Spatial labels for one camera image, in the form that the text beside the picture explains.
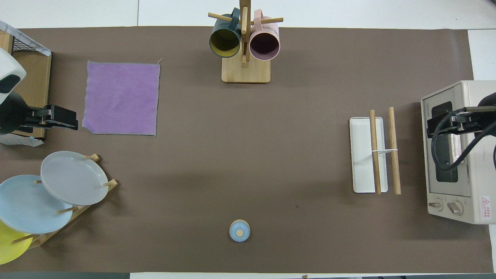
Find wooden mug tree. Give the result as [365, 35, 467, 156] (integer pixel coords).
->
[208, 0, 284, 84]

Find black wire basket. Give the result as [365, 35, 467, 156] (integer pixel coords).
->
[12, 36, 45, 53]

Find dark teal mug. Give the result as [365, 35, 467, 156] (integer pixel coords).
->
[209, 8, 243, 59]

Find purple and grey towel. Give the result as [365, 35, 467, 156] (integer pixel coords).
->
[82, 59, 162, 137]

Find beige toaster oven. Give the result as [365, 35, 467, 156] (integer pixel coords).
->
[421, 80, 496, 225]

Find yellow plate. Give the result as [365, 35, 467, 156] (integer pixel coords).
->
[0, 220, 34, 265]

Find pink mug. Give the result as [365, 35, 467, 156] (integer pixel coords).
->
[249, 9, 280, 61]

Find wire basket on board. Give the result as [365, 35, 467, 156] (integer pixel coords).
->
[0, 20, 52, 147]

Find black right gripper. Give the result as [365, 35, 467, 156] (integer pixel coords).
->
[427, 92, 496, 139]

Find wooden plate rack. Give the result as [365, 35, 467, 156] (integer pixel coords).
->
[12, 154, 119, 249]

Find light blue plate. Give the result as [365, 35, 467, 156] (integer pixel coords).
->
[0, 175, 73, 234]

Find brown table mat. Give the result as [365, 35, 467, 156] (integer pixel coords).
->
[0, 26, 493, 273]

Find grey plate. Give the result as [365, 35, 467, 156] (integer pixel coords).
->
[40, 151, 109, 206]

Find white towel rack wooden bars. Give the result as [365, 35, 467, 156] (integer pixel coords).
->
[349, 107, 401, 195]

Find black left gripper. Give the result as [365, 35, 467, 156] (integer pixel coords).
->
[0, 92, 78, 135]

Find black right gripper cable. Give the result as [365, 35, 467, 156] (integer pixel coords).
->
[431, 108, 496, 171]

